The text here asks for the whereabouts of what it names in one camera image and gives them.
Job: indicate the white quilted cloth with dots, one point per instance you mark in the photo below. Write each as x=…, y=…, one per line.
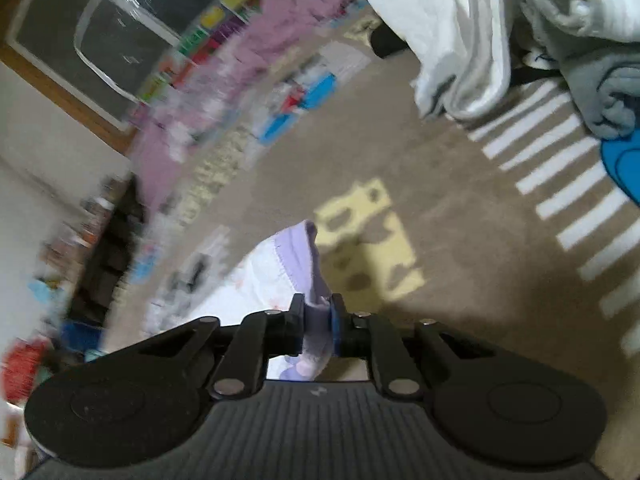
x=463, y=50

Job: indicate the purple floral duvet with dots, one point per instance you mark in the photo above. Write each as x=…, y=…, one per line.
x=187, y=112

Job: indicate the cluttered dark side table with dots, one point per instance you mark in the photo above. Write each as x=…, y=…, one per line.
x=80, y=265

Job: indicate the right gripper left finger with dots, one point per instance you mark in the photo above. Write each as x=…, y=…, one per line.
x=244, y=350

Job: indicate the white floral purple-trim jacket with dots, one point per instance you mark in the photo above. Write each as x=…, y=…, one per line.
x=277, y=268

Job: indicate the alphabet foam headboard panel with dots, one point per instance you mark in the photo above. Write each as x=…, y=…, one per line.
x=203, y=27

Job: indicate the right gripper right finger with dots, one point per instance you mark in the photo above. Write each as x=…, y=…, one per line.
x=373, y=339

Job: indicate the window with wooden frame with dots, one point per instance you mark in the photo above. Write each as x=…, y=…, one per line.
x=89, y=57

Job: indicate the folded grey white blanket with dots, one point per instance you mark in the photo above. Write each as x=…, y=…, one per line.
x=596, y=46

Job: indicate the brown Mickey Mouse blanket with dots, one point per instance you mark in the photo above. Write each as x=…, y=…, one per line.
x=511, y=230

